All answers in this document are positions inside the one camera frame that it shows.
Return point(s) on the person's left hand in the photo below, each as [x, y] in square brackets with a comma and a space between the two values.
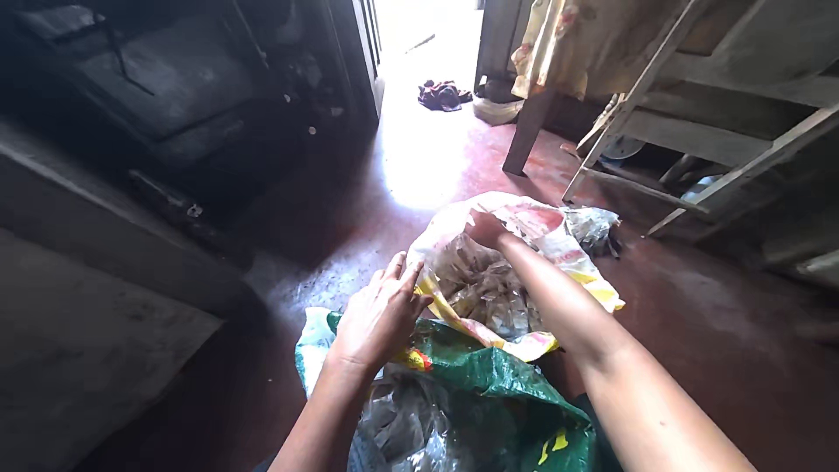
[377, 319]

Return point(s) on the person's right hand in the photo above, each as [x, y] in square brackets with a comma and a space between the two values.
[486, 231]

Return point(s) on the person's left thumb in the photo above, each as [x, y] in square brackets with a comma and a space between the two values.
[423, 303]

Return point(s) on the person's left index finger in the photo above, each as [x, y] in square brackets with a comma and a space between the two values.
[412, 275]

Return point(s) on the person's left ring finger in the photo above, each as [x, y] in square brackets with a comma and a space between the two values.
[377, 276]

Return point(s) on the person's left middle finger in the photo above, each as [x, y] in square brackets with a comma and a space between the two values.
[396, 265]

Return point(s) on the white yellow red printed sack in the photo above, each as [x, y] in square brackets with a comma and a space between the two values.
[442, 229]

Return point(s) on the person's right forearm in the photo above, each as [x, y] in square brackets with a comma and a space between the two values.
[609, 357]

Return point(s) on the person's left forearm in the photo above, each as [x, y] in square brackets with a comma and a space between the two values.
[330, 414]

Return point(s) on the small yellow red packet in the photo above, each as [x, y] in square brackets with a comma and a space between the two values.
[416, 359]

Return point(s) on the pile of brownish clear packets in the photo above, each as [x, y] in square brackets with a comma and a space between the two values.
[482, 285]

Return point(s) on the green woven plastic sack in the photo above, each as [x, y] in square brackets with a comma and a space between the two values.
[501, 375]

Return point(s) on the heap of clear plastic bags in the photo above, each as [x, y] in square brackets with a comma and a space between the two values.
[406, 416]

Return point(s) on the dark red crumpled cloth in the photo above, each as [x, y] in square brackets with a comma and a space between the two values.
[442, 97]

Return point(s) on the pale round basin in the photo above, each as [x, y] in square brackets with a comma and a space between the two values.
[495, 111]

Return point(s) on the crumpled clear plastic bag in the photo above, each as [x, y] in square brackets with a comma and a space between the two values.
[590, 226]

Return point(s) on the dark wooden table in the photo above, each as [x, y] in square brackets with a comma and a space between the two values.
[529, 131]

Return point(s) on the dark wooden door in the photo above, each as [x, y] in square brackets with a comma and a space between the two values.
[354, 52]

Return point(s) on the yellowish floral tablecloth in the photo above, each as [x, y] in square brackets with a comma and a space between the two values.
[573, 52]

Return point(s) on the dark cabinet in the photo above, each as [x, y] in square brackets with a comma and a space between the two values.
[177, 72]

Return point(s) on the grey wooden furniture panel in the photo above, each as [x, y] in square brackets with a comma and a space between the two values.
[85, 314]

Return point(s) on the wooden slatted rack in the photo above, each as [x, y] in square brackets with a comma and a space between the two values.
[701, 137]

